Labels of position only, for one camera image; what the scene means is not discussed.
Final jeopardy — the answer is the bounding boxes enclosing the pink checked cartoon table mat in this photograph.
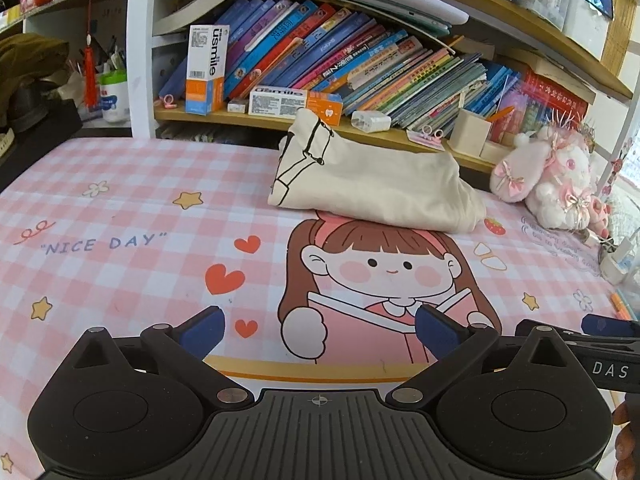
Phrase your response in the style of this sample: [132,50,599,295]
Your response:
[0,137,640,480]

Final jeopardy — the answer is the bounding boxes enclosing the white power adapter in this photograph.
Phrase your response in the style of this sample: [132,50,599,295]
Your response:
[351,110,392,133]

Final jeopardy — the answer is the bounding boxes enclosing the thick pale paperback book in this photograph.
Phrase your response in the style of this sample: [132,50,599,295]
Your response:
[152,0,258,37]

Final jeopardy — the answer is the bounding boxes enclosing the tall white orange box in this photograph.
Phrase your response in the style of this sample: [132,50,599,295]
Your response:
[185,25,231,115]

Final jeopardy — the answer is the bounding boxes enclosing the white jar green band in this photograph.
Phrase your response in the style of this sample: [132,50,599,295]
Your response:
[99,72,129,123]

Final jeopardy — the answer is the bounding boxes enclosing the dark bag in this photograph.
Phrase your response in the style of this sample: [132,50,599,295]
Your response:
[0,77,83,161]

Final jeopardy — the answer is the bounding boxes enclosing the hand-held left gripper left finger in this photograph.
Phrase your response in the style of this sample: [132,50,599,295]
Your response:
[75,306,255,408]

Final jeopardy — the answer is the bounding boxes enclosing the flat white orange box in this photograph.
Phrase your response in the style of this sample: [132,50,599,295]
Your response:
[248,86,345,125]

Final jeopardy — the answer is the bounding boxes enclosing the red thick book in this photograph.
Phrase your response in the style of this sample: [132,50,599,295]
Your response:
[520,71,590,131]

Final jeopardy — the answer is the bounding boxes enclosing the pink scissors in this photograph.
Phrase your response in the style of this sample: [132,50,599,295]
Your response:
[406,126,445,151]

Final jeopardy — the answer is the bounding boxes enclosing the cream canvas tote bag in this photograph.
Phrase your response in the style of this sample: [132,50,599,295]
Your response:
[266,109,487,233]

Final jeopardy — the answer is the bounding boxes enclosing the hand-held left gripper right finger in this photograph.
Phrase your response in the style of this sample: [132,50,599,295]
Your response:
[385,305,576,407]

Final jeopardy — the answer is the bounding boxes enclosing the woven wooden box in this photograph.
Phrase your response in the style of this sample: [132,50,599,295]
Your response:
[600,0,636,83]

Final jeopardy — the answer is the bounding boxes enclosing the cream pen holder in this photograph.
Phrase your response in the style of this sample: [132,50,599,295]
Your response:
[447,108,493,157]

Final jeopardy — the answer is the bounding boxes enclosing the pink white plush rabbit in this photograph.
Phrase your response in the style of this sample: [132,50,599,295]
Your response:
[490,115,611,241]

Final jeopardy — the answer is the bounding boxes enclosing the wooden bookshelf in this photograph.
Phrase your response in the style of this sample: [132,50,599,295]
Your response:
[0,0,640,181]

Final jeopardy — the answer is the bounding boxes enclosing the row of colourful books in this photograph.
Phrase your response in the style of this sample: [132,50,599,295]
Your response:
[160,0,526,133]

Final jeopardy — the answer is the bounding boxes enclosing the orange marker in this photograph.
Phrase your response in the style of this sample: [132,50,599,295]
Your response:
[610,291,633,320]

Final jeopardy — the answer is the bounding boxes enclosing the brown cloth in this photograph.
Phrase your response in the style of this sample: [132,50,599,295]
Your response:
[0,32,71,81]

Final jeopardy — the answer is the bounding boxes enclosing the person's right hand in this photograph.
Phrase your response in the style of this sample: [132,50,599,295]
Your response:
[612,395,640,480]

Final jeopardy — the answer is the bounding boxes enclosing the red tassel ornament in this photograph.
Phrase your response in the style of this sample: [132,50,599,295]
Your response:
[82,0,101,108]

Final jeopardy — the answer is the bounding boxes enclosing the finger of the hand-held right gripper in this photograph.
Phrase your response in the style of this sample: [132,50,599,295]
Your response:
[515,320,640,351]
[581,314,640,336]

